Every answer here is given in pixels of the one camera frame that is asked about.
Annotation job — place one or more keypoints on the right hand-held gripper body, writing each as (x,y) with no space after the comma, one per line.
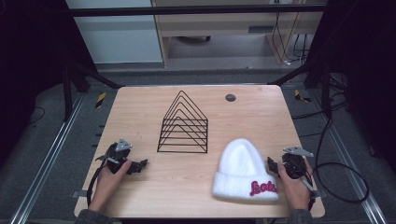
(295,161)

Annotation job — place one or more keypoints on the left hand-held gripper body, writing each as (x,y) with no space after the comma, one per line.
(119,154)

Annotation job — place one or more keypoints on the white fluffy knit hat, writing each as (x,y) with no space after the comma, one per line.
(244,171)

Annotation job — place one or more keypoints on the person's right hand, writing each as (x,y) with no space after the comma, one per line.
(294,189)

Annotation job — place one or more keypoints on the person's left hand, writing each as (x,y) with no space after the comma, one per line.
(107,186)

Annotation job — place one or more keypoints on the yellow black striped tape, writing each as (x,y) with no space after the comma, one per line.
(300,95)
(101,100)

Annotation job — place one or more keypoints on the grey round table grommet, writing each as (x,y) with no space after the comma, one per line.
(230,97)

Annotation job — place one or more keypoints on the black metal stand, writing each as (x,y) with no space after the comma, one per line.
(71,84)
(323,84)

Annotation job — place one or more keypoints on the white cabinet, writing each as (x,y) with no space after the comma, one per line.
(118,37)

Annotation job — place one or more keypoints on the light wooden desk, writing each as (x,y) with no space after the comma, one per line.
(218,26)

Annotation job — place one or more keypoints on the grey table bracket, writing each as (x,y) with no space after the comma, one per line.
(79,194)
(319,194)

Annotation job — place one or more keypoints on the aluminium floor rail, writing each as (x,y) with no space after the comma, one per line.
(351,168)
(46,158)

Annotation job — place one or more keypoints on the black horizontal frame bar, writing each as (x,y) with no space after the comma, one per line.
(186,11)

